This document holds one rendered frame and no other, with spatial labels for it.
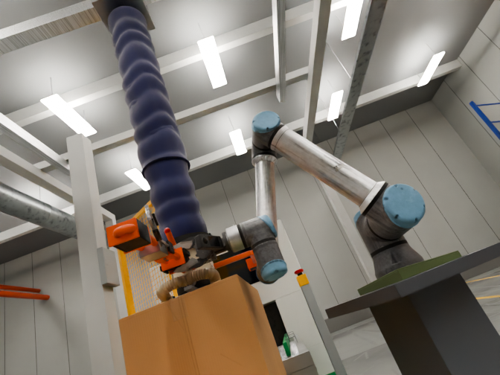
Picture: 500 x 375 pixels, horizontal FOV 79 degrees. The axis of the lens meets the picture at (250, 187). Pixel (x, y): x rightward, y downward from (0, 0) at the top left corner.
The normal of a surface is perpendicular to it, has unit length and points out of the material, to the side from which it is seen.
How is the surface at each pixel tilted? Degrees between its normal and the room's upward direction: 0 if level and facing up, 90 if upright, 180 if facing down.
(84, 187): 90
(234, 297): 90
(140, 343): 90
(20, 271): 90
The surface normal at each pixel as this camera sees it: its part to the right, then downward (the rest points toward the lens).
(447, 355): 0.19, -0.49
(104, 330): -0.11, -0.40
